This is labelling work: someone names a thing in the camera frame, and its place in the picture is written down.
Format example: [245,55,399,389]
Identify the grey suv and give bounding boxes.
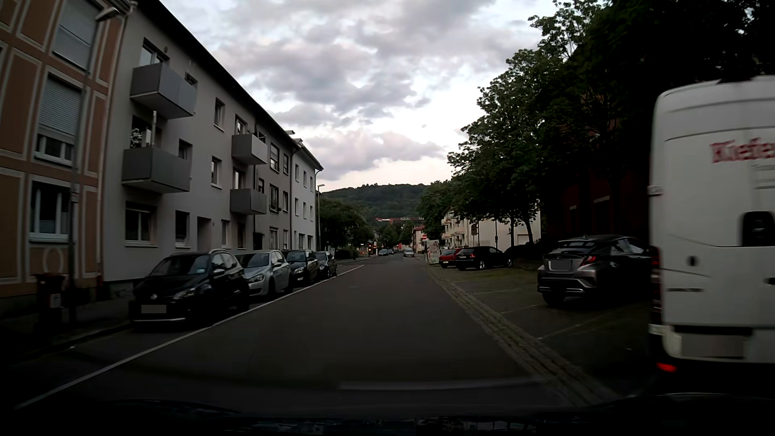
[536,235,654,307]

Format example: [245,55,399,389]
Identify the grey apartment building with balconies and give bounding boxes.
[100,0,324,287]

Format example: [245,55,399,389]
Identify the asphalt parking area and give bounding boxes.
[435,264,661,394]

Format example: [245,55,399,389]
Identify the car's own bonnet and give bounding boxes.
[0,392,775,436]

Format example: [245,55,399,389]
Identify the black hatchback car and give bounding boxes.
[454,245,512,271]

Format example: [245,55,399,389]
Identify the lamp post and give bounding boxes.
[315,183,326,253]

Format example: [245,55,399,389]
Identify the brown and beige building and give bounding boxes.
[0,0,131,304]

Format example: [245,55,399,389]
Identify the row of trees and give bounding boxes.
[417,0,775,255]

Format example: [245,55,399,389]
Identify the grey asphalt road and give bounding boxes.
[0,256,570,419]

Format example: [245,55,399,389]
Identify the wooded hill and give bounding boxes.
[321,183,428,224]

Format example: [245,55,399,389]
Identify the pavement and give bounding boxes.
[0,296,132,364]

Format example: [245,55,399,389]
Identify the road markings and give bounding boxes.
[15,264,365,409]

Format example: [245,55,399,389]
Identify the dark red building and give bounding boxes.
[545,163,651,243]

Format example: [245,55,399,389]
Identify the white building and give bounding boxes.
[441,209,543,253]

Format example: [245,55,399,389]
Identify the white van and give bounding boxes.
[647,75,775,388]

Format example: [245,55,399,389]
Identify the silver car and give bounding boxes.
[235,250,293,299]

